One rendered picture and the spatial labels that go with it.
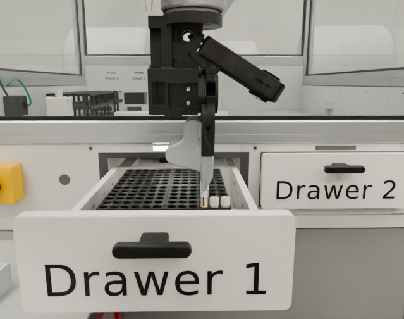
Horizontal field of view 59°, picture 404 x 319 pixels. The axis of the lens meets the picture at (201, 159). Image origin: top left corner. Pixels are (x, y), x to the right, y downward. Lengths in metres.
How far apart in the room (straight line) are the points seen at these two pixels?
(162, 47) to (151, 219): 0.20
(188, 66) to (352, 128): 0.41
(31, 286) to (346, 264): 0.63
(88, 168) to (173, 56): 0.36
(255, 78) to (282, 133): 0.29
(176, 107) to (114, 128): 0.29
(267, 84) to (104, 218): 0.24
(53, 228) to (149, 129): 0.35
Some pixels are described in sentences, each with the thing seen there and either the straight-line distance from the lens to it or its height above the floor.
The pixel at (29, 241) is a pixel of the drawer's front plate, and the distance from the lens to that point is 0.42.
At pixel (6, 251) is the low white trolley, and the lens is 0.76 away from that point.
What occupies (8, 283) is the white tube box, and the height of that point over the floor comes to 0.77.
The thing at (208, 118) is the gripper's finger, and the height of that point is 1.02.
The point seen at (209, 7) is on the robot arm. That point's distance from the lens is 0.43.
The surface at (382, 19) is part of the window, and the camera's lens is 0.79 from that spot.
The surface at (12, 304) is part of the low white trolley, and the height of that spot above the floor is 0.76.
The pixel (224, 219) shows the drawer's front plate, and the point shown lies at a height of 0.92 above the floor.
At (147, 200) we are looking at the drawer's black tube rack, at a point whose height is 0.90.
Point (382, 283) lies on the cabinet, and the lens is 0.91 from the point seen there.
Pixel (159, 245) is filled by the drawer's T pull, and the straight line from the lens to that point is 0.35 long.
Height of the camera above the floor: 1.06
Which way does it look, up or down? 12 degrees down
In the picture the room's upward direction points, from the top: straight up
